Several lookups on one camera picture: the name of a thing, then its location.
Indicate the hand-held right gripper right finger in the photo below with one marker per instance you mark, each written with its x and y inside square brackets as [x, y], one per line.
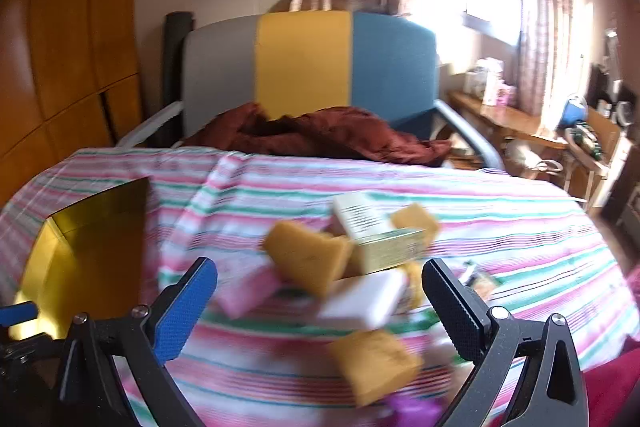
[452, 307]

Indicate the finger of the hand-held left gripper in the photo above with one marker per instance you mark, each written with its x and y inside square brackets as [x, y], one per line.
[25, 354]
[17, 313]

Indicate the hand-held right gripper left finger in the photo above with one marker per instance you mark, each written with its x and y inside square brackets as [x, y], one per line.
[185, 312]

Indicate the small dark packet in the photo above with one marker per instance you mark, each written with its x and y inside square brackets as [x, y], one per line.
[479, 281]

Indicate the yellow sponge block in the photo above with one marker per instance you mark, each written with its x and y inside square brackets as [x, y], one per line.
[414, 287]
[415, 222]
[375, 367]
[310, 257]

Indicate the pink ribbed plastic item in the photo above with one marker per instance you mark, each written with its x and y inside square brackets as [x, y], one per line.
[250, 294]

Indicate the white rectangular bar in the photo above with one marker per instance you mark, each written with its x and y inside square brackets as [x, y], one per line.
[365, 302]

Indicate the shiny gold box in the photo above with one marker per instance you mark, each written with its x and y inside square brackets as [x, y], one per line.
[85, 257]

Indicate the cream cardboard carton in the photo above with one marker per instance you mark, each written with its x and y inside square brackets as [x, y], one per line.
[380, 232]

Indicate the purple item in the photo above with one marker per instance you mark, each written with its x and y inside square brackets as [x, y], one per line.
[415, 412]

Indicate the striped pink green cloth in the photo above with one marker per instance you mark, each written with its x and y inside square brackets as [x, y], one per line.
[500, 232]

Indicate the white bag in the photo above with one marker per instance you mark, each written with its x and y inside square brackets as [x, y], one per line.
[525, 157]

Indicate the red blanket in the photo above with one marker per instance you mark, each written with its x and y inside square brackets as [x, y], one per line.
[615, 387]

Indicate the pink quilt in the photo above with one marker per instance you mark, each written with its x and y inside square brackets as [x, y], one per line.
[633, 287]

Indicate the wooden desk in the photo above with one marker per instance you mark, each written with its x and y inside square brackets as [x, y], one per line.
[510, 119]

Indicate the brown cardboard box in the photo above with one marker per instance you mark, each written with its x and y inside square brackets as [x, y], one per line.
[607, 157]

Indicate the green bottle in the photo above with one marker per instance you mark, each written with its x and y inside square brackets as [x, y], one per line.
[589, 139]

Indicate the dark red jacket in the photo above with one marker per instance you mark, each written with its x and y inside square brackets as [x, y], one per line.
[325, 132]

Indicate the pink white carton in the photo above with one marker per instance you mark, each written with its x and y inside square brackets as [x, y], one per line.
[502, 92]

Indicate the white printed carton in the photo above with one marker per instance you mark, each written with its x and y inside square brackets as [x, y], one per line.
[475, 79]

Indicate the blue round container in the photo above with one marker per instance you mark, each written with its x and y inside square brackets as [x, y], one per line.
[574, 111]

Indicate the white round appliance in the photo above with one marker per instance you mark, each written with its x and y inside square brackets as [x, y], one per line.
[625, 112]

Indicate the grey yellow blue chair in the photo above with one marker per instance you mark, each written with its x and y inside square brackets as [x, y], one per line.
[300, 57]

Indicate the wooden wardrobe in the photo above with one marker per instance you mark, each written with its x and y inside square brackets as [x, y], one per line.
[65, 32]

